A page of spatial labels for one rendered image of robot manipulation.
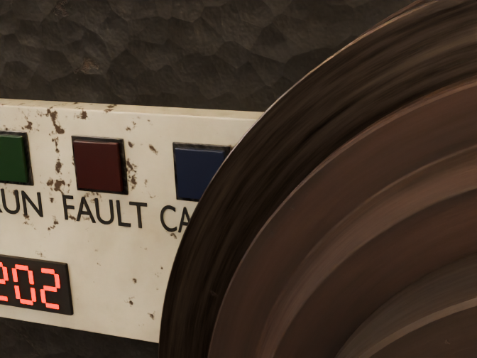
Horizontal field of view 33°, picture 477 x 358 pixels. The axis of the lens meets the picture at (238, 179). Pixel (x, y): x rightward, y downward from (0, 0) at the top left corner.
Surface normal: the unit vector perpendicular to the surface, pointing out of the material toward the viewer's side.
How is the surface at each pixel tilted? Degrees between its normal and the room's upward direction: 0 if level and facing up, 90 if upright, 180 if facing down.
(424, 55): 90
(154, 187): 90
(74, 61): 90
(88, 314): 90
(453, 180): 37
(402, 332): 57
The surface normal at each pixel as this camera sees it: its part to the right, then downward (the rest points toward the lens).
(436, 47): -0.36, 0.32
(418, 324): -0.66, -0.35
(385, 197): -0.70, -0.57
